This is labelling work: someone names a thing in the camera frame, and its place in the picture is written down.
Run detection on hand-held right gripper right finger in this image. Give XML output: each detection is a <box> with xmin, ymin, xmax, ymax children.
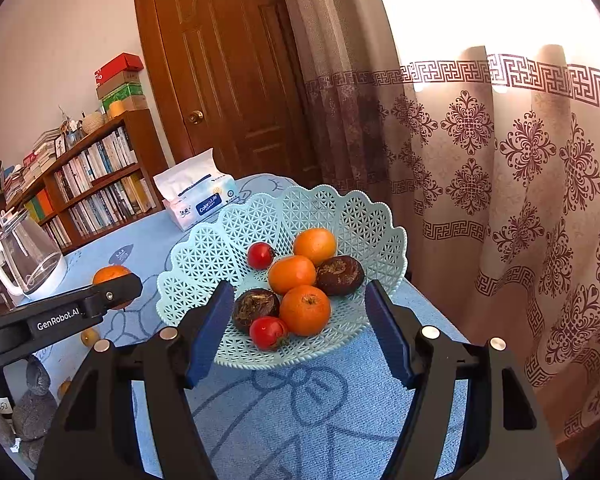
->
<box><xmin>365</xmin><ymin>280</ymin><xmax>563</xmax><ymax>480</ymax></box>

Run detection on patterned beige curtain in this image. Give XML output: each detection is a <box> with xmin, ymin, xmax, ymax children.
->
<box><xmin>275</xmin><ymin>0</ymin><xmax>600</xmax><ymax>461</ymax></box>

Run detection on round orange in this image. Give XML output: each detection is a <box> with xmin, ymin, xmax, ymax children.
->
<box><xmin>92</xmin><ymin>265</ymin><xmax>132</xmax><ymax>310</ymax></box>
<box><xmin>293</xmin><ymin>227</ymin><xmax>338</xmax><ymax>267</ymax></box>
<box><xmin>268</xmin><ymin>255</ymin><xmax>317</xmax><ymax>296</ymax></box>

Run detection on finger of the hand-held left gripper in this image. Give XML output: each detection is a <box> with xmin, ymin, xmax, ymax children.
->
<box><xmin>82</xmin><ymin>274</ymin><xmax>144</xmax><ymax>318</ymax></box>

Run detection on brown wooden door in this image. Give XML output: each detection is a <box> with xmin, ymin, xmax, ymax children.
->
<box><xmin>131</xmin><ymin>0</ymin><xmax>323</xmax><ymax>181</ymax></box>

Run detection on dark purple mangosteen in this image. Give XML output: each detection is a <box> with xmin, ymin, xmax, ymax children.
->
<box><xmin>232</xmin><ymin>288</ymin><xmax>281</xmax><ymax>334</ymax></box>

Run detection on large oval orange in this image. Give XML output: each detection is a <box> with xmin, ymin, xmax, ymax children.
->
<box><xmin>279</xmin><ymin>284</ymin><xmax>332</xmax><ymax>337</ymax></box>

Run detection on large red tomato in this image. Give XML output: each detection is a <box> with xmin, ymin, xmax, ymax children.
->
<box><xmin>249</xmin><ymin>316</ymin><xmax>290</xmax><ymax>351</ymax></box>

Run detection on stack of books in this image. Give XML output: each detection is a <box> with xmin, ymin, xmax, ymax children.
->
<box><xmin>2</xmin><ymin>127</ymin><xmax>63</xmax><ymax>196</ymax></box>

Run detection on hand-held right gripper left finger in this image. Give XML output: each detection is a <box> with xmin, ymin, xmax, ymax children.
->
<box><xmin>35</xmin><ymin>280</ymin><xmax>236</xmax><ymax>480</ymax></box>

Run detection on small red tomato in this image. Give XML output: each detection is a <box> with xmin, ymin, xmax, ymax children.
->
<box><xmin>246</xmin><ymin>242</ymin><xmax>277</xmax><ymax>270</ymax></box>

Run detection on wooden bookshelf with books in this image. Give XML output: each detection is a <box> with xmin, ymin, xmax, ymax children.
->
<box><xmin>0</xmin><ymin>109</ymin><xmax>170</xmax><ymax>256</ymax></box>

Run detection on round woven vase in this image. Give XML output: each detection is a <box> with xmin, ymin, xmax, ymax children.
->
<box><xmin>81</xmin><ymin>111</ymin><xmax>106</xmax><ymax>135</ymax></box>

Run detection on glass kettle with white handle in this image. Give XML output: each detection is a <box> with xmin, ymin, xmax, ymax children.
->
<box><xmin>0</xmin><ymin>208</ymin><xmax>68</xmax><ymax>306</ymax></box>

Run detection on light blue lattice fruit basket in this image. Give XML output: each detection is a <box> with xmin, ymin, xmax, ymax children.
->
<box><xmin>156</xmin><ymin>184</ymin><xmax>410</xmax><ymax>371</ymax></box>

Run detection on grey stones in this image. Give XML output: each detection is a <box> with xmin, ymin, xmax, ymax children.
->
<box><xmin>0</xmin><ymin>355</ymin><xmax>61</xmax><ymax>471</ymax></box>

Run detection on right dark passion fruit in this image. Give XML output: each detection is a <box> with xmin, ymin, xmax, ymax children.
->
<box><xmin>315</xmin><ymin>255</ymin><xmax>366</xmax><ymax>297</ymax></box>

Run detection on red box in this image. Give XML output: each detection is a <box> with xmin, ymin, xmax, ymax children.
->
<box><xmin>94</xmin><ymin>52</ymin><xmax>145</xmax><ymax>86</ymax></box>

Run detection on green box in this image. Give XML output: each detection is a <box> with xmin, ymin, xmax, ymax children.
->
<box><xmin>96</xmin><ymin>71</ymin><xmax>147</xmax><ymax>102</ymax></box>

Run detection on white tissue pack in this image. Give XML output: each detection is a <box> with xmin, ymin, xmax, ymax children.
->
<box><xmin>152</xmin><ymin>148</ymin><xmax>238</xmax><ymax>232</ymax></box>

